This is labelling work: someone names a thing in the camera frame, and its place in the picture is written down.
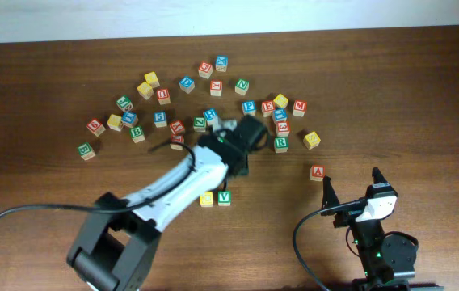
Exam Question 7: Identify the red G block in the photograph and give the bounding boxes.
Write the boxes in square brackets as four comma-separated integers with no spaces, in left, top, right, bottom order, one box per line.
[198,61,213,79]

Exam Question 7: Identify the blue 5 block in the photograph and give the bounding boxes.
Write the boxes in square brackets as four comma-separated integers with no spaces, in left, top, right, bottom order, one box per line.
[153,111,167,128]

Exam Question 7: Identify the red A block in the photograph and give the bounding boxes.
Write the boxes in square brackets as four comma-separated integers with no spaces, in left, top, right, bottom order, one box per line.
[310,165,325,181]

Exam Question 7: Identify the green Z block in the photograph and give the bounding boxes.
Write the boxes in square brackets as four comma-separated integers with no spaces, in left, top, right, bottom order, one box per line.
[193,117,207,133]

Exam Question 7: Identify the blue H block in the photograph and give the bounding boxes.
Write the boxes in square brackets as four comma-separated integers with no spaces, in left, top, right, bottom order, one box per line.
[203,108,219,126]

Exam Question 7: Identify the red M block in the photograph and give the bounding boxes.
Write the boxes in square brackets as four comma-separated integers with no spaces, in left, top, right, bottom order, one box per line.
[293,100,307,117]

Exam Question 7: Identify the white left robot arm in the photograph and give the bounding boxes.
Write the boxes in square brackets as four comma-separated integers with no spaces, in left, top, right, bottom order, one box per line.
[66,129,262,291]

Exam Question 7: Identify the yellow block beside T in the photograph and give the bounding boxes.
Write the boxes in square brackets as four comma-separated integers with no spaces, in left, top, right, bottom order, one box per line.
[107,114,124,132]

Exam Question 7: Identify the green N block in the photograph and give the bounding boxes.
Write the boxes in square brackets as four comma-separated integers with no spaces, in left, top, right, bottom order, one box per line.
[235,78,250,95]

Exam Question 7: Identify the red 6 block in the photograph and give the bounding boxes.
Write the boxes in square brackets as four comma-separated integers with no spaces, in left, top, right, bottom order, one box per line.
[86,118,105,137]

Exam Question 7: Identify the red U block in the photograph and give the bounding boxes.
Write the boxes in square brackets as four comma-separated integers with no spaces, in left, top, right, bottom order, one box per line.
[157,89,171,105]

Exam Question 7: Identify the yellow block near E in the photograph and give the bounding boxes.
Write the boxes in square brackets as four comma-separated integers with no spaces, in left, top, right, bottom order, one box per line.
[273,94,289,109]

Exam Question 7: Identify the green b block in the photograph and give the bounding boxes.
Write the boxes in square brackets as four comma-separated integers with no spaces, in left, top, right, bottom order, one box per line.
[77,142,95,161]
[129,126,145,143]

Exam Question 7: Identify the blue D block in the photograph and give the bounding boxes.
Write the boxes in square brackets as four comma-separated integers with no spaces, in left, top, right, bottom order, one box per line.
[179,76,195,94]

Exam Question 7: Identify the yellow C block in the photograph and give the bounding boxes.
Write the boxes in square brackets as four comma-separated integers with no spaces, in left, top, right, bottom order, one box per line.
[200,192,214,207]

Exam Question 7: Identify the blue block near E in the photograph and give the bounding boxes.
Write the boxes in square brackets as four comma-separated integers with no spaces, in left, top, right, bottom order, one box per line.
[272,108,288,124]

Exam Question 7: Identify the green V block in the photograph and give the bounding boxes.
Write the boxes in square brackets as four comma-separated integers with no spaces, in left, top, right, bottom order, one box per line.
[217,191,232,206]

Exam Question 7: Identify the green R block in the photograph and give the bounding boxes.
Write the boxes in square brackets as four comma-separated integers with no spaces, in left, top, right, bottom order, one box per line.
[274,137,288,154]

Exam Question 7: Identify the blue X block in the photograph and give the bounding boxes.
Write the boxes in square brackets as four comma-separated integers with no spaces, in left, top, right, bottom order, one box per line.
[215,55,229,72]

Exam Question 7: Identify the blue T block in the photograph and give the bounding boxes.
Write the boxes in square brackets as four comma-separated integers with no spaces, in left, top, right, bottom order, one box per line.
[121,112,138,128]

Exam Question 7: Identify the red Y block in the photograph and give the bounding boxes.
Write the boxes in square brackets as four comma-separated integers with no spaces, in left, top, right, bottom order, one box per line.
[169,120,186,136]

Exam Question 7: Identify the red E block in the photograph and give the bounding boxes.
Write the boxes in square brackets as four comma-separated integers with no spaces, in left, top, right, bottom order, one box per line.
[261,100,276,117]

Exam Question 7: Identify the green B block middle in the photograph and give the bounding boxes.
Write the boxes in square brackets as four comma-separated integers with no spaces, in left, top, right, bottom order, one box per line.
[129,126,145,143]

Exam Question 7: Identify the blue P block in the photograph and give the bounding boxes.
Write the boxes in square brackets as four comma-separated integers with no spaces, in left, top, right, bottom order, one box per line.
[242,100,256,116]

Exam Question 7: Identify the red 3 block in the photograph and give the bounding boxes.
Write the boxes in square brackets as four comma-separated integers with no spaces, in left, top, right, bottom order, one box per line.
[276,120,291,137]

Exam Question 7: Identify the red K block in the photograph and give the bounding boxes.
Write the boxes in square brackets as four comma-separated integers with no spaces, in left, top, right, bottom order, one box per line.
[209,80,223,97]

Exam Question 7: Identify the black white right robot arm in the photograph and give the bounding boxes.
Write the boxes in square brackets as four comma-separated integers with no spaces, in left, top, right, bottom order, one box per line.
[322,167,419,290]

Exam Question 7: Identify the red I block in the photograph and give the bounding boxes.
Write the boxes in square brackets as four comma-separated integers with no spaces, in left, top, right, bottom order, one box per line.
[171,135,184,150]

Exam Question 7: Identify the yellow S block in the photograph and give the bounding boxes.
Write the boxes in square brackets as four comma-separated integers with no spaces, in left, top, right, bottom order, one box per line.
[303,131,321,150]

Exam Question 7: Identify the green J block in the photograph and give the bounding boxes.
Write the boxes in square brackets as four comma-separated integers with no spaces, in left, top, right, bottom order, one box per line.
[116,95,133,112]

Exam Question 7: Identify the green B block far left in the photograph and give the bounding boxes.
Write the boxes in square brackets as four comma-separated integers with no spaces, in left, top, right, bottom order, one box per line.
[77,142,95,161]

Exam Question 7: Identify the yellow block upper left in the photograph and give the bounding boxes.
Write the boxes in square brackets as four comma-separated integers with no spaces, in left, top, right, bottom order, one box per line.
[144,71,160,88]

